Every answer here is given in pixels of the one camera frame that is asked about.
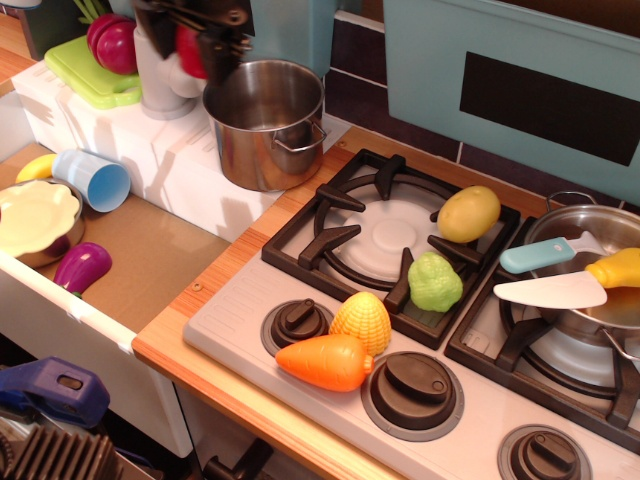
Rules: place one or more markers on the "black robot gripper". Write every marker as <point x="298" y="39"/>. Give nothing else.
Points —
<point x="221" y="50"/>

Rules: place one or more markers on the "red toy sweet potato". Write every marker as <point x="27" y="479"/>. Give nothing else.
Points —
<point x="188" y="52"/>

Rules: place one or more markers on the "tall steel pot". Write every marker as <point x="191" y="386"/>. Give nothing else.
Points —
<point x="267" y="120"/>

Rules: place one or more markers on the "yellow toy potato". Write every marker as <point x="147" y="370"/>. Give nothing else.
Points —
<point x="469" y="214"/>

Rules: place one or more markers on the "white toy faucet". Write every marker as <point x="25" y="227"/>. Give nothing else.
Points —
<point x="168" y="91"/>

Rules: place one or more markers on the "magenta toy onion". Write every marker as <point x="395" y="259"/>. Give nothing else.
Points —
<point x="110" y="39"/>

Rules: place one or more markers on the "teal cabinet door left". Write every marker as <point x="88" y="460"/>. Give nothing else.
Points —
<point x="299" y="31"/>

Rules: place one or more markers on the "teal cabinet door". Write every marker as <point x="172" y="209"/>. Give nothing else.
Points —
<point x="553" y="85"/>
<point x="299" y="31"/>

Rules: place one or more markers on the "green plastic cutting board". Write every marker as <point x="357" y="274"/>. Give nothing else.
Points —
<point x="102" y="89"/>

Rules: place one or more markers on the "light blue plastic cup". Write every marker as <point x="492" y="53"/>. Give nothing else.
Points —
<point x="104" y="185"/>

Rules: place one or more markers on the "white sink basin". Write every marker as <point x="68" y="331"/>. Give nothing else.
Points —
<point x="131" y="262"/>

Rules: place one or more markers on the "yellow toy lemon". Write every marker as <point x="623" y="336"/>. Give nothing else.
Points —
<point x="39" y="168"/>

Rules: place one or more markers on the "cream scalloped plate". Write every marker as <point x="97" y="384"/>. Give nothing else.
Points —
<point x="32" y="215"/>

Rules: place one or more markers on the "left black burner grate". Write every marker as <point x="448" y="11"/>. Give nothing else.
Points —
<point x="363" y="229"/>

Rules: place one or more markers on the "black burner grate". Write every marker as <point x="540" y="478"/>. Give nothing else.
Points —
<point x="363" y="229"/>
<point x="513" y="345"/>

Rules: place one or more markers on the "purple toy eggplant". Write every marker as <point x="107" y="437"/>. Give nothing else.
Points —
<point x="82" y="266"/>

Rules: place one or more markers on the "steel bowl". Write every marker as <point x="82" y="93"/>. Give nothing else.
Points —
<point x="55" y="245"/>

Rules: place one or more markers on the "left black stove knob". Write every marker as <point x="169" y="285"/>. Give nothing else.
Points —
<point x="294" y="321"/>

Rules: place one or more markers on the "black stove knob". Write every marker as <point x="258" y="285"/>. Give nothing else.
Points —
<point x="294" y="321"/>
<point x="540" y="452"/>
<point x="413" y="397"/>

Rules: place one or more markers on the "yellow toy corn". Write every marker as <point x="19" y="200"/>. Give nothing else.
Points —
<point x="364" y="316"/>

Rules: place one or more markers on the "grey toy stove top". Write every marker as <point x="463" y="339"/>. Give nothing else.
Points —
<point x="228" y="330"/>

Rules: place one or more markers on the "green toy lettuce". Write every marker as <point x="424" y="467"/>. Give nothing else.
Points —
<point x="434" y="284"/>

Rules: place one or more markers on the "orange toy carrot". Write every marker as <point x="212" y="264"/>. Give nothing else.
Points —
<point x="336" y="362"/>

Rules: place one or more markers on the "blue clamp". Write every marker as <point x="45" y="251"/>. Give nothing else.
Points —
<point x="56" y="388"/>

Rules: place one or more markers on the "teal cabinet door right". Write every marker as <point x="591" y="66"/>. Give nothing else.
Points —
<point x="553" y="85"/>

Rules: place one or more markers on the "steel saucepan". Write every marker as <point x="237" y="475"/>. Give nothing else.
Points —
<point x="616" y="322"/>

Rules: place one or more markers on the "middle black stove knob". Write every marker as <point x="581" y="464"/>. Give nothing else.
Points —
<point x="413" y="397"/>

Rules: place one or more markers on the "dark ribbed heat sink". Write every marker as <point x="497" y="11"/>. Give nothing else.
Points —
<point x="54" y="454"/>

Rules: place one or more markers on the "right black burner grate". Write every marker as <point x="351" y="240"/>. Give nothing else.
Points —
<point x="513" y="345"/>

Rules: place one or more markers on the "right black stove knob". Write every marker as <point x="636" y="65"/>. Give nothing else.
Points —
<point x="540" y="452"/>

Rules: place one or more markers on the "blue handled toy spatula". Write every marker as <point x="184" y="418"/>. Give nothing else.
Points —
<point x="548" y="252"/>

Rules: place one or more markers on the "black oven door handle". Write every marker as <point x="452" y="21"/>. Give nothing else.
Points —
<point x="248" y="467"/>

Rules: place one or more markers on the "white toy knife yellow handle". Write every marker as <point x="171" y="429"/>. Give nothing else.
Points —
<point x="577" y="290"/>

